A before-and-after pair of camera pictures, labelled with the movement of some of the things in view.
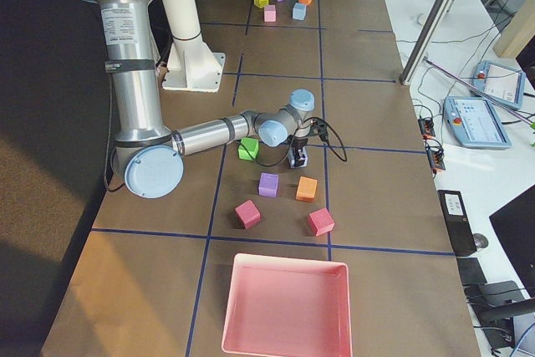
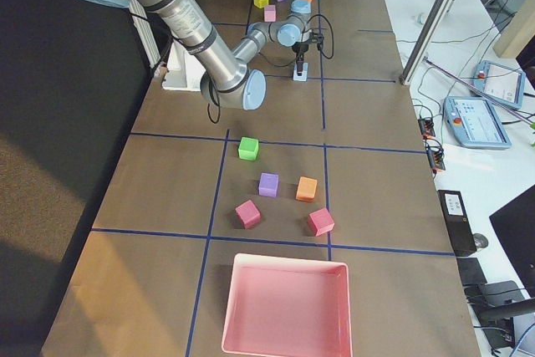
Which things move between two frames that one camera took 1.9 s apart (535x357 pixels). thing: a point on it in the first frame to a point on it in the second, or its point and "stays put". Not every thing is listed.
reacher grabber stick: [522, 117] stays put
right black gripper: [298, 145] to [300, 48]
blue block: [291, 157] to [303, 78]
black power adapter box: [457, 221] stays put
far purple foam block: [268, 185] stays put
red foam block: [320, 221] stays put
